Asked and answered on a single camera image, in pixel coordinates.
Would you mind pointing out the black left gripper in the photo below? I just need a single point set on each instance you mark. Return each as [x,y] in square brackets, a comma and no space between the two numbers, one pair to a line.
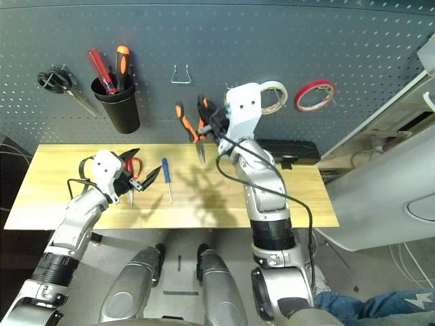
[124,181]

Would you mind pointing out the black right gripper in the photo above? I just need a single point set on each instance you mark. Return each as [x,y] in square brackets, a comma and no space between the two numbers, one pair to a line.
[219,124]

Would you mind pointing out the orange black pliers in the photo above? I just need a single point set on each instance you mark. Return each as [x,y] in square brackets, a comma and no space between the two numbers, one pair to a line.
[186,124]

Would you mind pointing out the blue screwdriver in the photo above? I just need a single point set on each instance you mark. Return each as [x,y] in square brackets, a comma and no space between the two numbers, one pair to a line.
[166,169]

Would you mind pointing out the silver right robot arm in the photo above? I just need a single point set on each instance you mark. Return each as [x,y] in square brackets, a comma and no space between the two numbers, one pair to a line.
[261,183]

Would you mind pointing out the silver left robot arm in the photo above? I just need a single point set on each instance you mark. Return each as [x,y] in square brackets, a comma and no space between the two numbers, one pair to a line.
[81,210]

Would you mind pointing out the metal pegboard hook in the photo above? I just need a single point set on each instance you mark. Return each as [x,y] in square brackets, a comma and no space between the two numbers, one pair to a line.
[329,95]
[227,85]
[278,100]

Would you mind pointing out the grey pegboard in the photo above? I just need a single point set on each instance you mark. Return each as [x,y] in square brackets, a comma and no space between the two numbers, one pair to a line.
[238,40]

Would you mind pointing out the black cup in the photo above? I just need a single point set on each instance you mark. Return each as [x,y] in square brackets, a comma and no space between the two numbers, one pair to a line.
[122,112]

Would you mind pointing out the white tape roll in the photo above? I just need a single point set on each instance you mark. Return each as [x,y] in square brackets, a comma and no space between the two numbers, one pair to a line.
[278,85]

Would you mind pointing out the orange black screwdriver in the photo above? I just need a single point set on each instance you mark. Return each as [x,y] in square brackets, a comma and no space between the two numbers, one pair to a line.
[122,64]

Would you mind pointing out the black plastic tool case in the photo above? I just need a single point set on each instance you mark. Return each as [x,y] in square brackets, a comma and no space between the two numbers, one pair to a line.
[299,151]

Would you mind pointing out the red tape roll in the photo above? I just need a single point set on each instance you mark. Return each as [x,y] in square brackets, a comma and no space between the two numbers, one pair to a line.
[302,89]

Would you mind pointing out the red screwdriver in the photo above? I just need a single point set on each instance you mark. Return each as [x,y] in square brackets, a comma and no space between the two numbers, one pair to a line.
[98,68]

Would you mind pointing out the silver left robot leg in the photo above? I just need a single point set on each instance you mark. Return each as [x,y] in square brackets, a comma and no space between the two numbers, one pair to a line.
[129,288]

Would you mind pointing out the silver robot leg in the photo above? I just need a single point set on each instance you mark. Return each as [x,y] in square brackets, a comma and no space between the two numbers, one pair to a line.
[221,288]
[129,288]

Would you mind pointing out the silver right robot leg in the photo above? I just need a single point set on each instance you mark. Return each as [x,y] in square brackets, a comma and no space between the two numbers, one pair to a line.
[221,288]

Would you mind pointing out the grey robot torso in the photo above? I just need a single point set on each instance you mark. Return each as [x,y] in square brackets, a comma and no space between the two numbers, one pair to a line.
[149,322]

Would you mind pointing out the white shelf rack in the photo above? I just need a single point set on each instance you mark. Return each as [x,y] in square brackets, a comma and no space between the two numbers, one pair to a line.
[374,108]

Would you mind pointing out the white curved panel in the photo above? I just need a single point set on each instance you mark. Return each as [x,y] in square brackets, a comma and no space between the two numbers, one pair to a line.
[374,183]

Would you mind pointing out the white sneaker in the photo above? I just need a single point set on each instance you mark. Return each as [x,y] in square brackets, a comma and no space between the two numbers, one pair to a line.
[321,282]

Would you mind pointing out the clear plastic bin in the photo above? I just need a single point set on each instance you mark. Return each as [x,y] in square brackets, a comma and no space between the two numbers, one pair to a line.
[426,54]

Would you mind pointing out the blue jeans leg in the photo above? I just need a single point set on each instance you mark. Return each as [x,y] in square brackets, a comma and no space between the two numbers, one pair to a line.
[374,307]

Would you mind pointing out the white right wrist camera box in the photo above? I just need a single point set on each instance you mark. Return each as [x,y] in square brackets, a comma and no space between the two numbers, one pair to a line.
[243,105]

